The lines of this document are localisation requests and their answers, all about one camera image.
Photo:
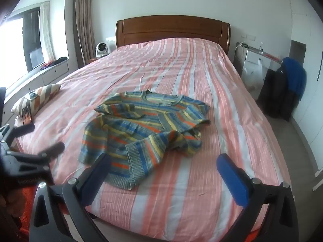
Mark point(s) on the white sheer curtain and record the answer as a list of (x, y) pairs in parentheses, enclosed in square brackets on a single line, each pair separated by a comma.
[(47, 32)]

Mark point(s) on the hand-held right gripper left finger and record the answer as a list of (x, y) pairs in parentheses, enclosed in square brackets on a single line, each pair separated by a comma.
[(98, 179)]

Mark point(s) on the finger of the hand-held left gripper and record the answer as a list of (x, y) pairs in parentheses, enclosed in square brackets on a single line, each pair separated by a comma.
[(51, 150), (24, 129)]

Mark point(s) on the clear plastic bottle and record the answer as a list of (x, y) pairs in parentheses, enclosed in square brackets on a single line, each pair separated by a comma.
[(261, 48)]

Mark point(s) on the red rug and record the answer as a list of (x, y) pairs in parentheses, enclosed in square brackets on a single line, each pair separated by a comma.
[(27, 206)]

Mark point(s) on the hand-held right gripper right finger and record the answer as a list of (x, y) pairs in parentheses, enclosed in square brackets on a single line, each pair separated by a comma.
[(232, 176)]

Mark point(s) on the brown curtain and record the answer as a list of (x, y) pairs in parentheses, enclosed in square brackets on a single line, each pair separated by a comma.
[(83, 25)]

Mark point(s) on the red cloth items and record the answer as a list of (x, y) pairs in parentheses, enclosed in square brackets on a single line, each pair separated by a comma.
[(46, 65)]

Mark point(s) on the small dark packet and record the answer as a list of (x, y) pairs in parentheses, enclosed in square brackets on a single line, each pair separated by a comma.
[(32, 95)]

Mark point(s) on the white wall socket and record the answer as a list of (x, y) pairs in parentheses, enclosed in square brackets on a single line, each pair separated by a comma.
[(110, 39), (248, 37)]

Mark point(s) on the white plastic bag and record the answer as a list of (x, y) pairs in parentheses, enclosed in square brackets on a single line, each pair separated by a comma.
[(252, 75)]

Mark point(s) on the black jacket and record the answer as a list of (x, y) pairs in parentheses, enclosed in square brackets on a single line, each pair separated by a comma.
[(276, 93)]

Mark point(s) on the striped pillow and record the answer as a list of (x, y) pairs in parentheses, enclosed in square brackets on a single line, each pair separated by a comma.
[(44, 93)]

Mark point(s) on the wooden headboard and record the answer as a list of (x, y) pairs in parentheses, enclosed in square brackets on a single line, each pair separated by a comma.
[(171, 27)]

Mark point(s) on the wooden nightstand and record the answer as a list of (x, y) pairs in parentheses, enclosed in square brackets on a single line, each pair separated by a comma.
[(92, 59)]

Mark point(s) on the white wardrobe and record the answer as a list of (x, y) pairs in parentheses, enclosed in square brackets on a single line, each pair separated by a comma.
[(310, 105)]

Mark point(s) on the white window bench cabinet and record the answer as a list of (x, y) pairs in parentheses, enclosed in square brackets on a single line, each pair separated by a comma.
[(53, 71)]

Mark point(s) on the striped knit sweater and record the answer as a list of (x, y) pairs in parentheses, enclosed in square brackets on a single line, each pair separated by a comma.
[(141, 131)]

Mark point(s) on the white table fan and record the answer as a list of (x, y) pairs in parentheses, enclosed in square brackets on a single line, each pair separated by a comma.
[(102, 49)]

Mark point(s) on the blue garment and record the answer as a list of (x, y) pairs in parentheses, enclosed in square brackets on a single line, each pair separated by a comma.
[(295, 75)]

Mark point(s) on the black cloth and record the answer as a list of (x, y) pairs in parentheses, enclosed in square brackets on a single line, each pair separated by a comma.
[(60, 60)]

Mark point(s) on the black smartphone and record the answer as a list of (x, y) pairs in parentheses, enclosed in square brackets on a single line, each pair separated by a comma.
[(27, 116)]

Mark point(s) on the window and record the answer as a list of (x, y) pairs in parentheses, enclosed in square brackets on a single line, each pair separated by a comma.
[(30, 40)]

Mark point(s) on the pink striped bed cover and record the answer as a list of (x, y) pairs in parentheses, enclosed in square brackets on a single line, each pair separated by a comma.
[(201, 80)]

